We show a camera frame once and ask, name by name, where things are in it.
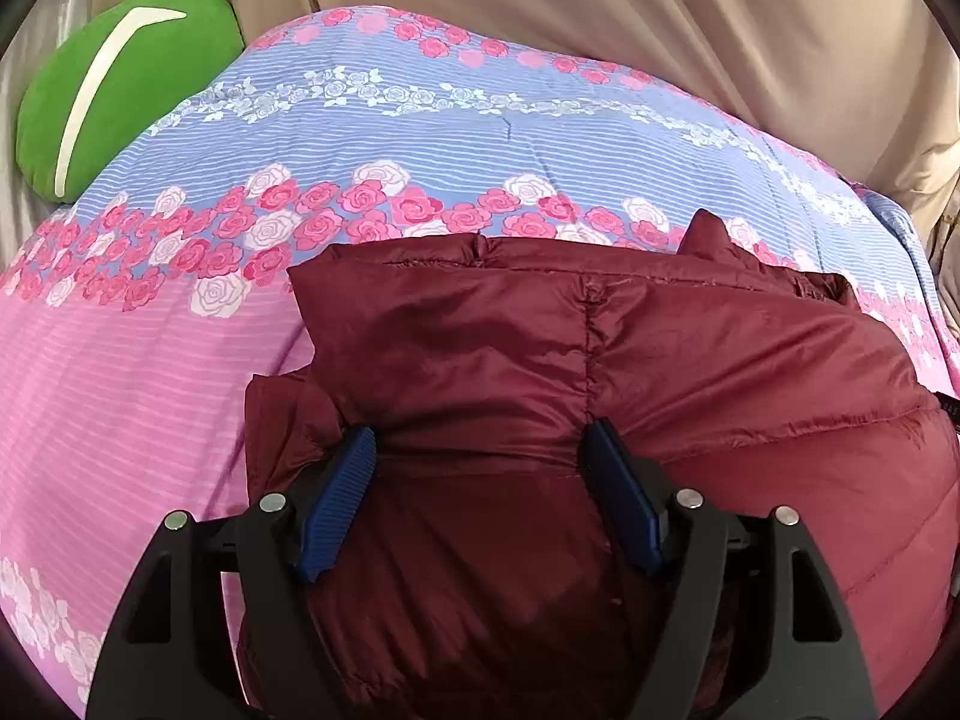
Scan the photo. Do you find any pink blue floral quilt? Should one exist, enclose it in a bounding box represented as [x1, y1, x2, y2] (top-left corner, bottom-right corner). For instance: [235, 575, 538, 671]
[0, 6, 960, 720]

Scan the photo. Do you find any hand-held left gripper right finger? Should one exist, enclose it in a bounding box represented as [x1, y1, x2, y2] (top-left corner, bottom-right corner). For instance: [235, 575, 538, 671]
[581, 418, 880, 720]

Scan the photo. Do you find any maroon down jacket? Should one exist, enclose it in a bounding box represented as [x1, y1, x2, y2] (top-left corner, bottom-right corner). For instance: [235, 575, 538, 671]
[238, 208, 960, 720]

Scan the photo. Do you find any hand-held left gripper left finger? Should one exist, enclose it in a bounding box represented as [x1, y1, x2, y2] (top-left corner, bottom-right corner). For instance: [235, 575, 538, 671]
[86, 426, 379, 720]

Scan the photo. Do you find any beige cloth backdrop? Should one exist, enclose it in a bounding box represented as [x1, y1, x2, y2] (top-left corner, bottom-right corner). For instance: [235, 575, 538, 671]
[90, 0, 960, 275]

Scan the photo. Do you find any green plush pillow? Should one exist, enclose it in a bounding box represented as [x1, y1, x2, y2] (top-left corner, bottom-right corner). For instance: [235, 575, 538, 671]
[16, 0, 245, 205]

